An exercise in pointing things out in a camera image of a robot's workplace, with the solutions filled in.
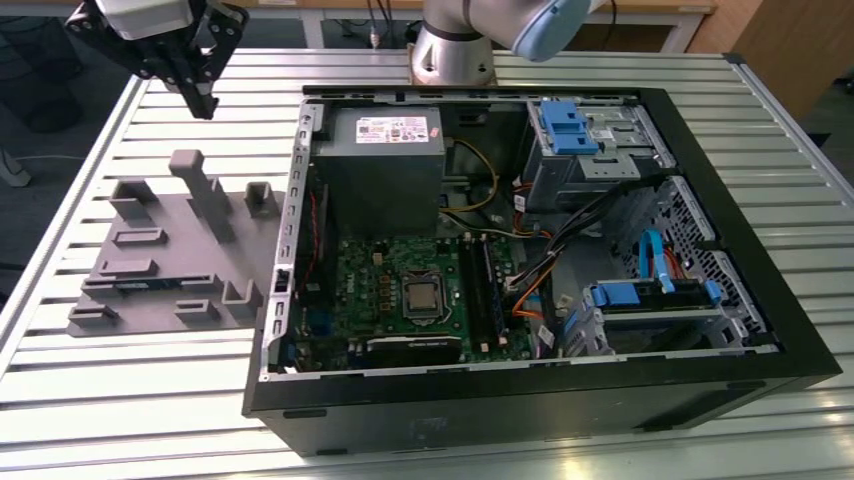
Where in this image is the orange wire bundle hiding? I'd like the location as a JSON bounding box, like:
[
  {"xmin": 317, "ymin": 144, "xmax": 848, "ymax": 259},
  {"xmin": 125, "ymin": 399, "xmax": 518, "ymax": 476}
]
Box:
[{"xmin": 511, "ymin": 282, "xmax": 560, "ymax": 321}]

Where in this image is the grey power supply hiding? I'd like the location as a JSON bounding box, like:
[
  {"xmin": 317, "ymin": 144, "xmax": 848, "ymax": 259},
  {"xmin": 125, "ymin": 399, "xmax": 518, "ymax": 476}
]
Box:
[{"xmin": 311, "ymin": 103, "xmax": 447, "ymax": 236}]

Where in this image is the wooden cabinet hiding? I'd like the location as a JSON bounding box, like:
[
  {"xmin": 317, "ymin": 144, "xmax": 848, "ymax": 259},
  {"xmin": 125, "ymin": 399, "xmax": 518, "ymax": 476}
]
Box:
[{"xmin": 686, "ymin": 0, "xmax": 854, "ymax": 121}]

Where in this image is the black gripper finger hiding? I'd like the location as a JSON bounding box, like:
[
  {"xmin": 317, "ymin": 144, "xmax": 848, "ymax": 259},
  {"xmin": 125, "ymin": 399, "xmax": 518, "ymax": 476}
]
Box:
[
  {"xmin": 189, "ymin": 3, "xmax": 250, "ymax": 121},
  {"xmin": 64, "ymin": 2, "xmax": 201, "ymax": 121}
]

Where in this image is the grey parts rack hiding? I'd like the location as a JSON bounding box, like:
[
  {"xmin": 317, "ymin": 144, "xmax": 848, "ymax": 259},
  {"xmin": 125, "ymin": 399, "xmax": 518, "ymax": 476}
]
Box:
[{"xmin": 64, "ymin": 148, "xmax": 286, "ymax": 340}]

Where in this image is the black graphics card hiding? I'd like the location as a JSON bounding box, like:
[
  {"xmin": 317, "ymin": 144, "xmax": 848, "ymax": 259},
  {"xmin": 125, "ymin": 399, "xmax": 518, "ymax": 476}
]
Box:
[{"xmin": 363, "ymin": 335, "xmax": 463, "ymax": 370}]

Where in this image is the blue plastic drive bracket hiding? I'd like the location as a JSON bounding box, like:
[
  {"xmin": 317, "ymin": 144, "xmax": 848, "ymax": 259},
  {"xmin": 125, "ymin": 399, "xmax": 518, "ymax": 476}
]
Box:
[{"xmin": 541, "ymin": 99, "xmax": 602, "ymax": 156}]

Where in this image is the grey metal drive cage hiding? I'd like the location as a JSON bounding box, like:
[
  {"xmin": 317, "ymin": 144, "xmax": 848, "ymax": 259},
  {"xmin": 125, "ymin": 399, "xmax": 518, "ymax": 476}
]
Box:
[{"xmin": 523, "ymin": 99, "xmax": 676, "ymax": 211}]

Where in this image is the black cable bundle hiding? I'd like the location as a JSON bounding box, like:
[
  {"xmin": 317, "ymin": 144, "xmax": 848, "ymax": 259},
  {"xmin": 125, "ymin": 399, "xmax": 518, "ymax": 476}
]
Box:
[{"xmin": 506, "ymin": 174, "xmax": 669, "ymax": 294}]

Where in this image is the yellow wire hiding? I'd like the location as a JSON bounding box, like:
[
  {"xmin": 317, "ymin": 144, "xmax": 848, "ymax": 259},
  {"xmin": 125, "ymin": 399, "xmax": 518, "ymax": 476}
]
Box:
[{"xmin": 439, "ymin": 139, "xmax": 502, "ymax": 216}]

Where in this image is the grey metal disk bay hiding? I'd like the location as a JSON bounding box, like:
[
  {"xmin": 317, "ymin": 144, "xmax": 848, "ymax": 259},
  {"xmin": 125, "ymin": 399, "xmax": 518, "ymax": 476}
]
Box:
[{"xmin": 580, "ymin": 279, "xmax": 757, "ymax": 357}]

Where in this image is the CPU socket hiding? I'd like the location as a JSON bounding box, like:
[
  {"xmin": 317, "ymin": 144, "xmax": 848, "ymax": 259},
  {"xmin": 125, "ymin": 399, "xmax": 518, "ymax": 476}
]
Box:
[{"xmin": 394, "ymin": 268, "xmax": 454, "ymax": 327}]

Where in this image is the black PC case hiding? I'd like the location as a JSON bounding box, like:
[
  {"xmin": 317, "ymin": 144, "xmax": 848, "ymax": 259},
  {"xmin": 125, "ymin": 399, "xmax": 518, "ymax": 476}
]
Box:
[{"xmin": 241, "ymin": 83, "xmax": 844, "ymax": 457}]

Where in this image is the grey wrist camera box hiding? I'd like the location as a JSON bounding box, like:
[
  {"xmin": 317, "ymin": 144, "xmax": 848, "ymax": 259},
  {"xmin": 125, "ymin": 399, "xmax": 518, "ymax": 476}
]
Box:
[{"xmin": 96, "ymin": 0, "xmax": 197, "ymax": 42}]

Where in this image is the green motherboard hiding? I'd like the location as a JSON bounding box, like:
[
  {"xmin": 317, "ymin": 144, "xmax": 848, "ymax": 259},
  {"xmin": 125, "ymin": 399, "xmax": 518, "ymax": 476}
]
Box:
[{"xmin": 293, "ymin": 234, "xmax": 536, "ymax": 374}]

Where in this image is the hard disk in blue carrier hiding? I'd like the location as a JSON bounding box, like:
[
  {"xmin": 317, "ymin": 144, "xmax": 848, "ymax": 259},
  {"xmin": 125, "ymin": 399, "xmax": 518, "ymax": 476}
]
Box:
[{"xmin": 585, "ymin": 279, "xmax": 724, "ymax": 321}]

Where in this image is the silver CPU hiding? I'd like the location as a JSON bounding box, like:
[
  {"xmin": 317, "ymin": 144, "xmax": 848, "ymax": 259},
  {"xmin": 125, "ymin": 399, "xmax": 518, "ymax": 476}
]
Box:
[{"xmin": 405, "ymin": 283, "xmax": 443, "ymax": 312}]

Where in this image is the black RAM slot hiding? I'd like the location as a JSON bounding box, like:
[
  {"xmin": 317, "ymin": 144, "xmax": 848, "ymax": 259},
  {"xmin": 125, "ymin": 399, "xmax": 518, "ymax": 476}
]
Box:
[
  {"xmin": 457, "ymin": 237, "xmax": 487, "ymax": 352},
  {"xmin": 471, "ymin": 237, "xmax": 501, "ymax": 351}
]

